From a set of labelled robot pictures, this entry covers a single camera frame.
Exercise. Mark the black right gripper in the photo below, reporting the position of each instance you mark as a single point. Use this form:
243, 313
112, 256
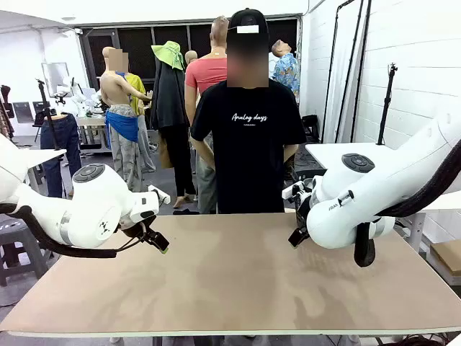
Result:
304, 209

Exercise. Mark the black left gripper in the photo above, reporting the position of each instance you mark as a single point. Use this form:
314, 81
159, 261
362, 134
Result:
148, 229

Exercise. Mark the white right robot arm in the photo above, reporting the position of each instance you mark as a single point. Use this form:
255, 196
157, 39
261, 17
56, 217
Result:
360, 187

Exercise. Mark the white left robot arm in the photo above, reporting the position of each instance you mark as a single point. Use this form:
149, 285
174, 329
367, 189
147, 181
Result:
90, 202

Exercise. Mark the person in black t-shirt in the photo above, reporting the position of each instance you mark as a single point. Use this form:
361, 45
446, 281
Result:
248, 151

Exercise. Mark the black chair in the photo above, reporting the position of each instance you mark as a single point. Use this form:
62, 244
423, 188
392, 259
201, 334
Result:
309, 124

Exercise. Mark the mannequin with dark jeans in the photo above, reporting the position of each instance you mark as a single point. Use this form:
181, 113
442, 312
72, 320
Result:
68, 137

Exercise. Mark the black coat on stand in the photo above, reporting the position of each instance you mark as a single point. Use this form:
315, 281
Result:
169, 101

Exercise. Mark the grey plastic stool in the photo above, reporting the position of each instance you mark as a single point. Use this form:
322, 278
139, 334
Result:
14, 230

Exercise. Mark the brown cardboard box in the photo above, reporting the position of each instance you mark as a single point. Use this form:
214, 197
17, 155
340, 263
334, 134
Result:
448, 256

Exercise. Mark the person in yellow shirt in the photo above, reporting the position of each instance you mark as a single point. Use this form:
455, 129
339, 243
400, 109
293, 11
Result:
137, 86

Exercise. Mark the tan mannequin with blue wrap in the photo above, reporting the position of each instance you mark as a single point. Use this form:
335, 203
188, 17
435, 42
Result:
111, 90

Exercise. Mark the mannequin with blue floral shirt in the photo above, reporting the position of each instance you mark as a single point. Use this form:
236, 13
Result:
286, 72

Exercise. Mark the small white background robot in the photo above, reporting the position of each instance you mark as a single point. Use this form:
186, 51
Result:
77, 97

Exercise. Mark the mannequin with red crop top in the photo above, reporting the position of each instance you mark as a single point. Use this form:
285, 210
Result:
201, 72

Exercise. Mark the bald tan mannequin head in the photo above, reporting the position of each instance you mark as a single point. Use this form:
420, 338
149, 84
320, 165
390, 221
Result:
191, 57

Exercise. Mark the green sun hat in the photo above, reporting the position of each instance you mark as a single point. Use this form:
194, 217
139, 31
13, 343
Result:
169, 54

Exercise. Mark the black monitor panel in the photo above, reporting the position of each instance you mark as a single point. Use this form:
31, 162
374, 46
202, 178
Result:
22, 112

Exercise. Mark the grey framed whiteboard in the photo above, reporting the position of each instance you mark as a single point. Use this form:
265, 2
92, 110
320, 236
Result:
54, 77

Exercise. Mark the black cap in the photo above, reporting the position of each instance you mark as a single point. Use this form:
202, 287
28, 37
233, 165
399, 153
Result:
248, 18

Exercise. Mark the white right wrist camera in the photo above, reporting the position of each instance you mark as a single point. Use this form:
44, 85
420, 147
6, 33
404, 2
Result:
290, 191

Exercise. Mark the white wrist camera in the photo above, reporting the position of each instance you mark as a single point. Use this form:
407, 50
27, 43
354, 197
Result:
160, 194
290, 191

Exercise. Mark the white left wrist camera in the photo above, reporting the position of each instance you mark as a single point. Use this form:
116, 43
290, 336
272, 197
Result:
160, 194

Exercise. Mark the black wall pipe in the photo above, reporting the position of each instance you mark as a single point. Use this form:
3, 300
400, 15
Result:
331, 72

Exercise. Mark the white head-mounted camera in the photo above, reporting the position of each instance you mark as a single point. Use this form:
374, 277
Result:
248, 29

